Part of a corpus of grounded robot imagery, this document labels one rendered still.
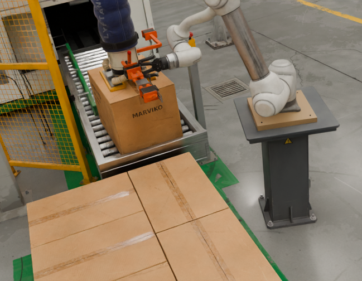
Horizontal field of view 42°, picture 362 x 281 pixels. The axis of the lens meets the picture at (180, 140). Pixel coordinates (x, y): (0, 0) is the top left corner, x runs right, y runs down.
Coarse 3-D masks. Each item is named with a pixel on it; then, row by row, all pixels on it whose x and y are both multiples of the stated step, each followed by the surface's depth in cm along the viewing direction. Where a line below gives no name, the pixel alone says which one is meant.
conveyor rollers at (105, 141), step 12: (84, 60) 456; (96, 60) 450; (72, 72) 430; (84, 72) 425; (84, 96) 386; (84, 108) 364; (96, 120) 342; (96, 132) 327; (108, 144) 312; (108, 156) 305
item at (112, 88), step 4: (100, 72) 307; (104, 72) 304; (104, 76) 300; (112, 76) 290; (116, 76) 296; (104, 80) 296; (108, 80) 293; (108, 84) 289; (112, 84) 287; (120, 84) 285; (124, 84) 285; (108, 88) 287; (112, 88) 283; (116, 88) 283; (120, 88) 284; (124, 88) 285
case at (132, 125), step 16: (96, 80) 301; (128, 80) 294; (160, 80) 287; (96, 96) 315; (112, 96) 277; (128, 96) 274; (112, 112) 273; (128, 112) 277; (144, 112) 281; (160, 112) 285; (176, 112) 290; (112, 128) 295; (128, 128) 282; (144, 128) 286; (160, 128) 290; (176, 128) 295; (128, 144) 286; (144, 144) 291
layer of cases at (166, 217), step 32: (192, 160) 281; (64, 192) 273; (96, 192) 268; (128, 192) 263; (160, 192) 259; (192, 192) 255; (32, 224) 252; (64, 224) 248; (96, 224) 244; (128, 224) 241; (160, 224) 237; (192, 224) 233; (224, 224) 230; (32, 256) 231; (64, 256) 228; (96, 256) 224; (128, 256) 221; (160, 256) 218; (192, 256) 215; (224, 256) 212; (256, 256) 209
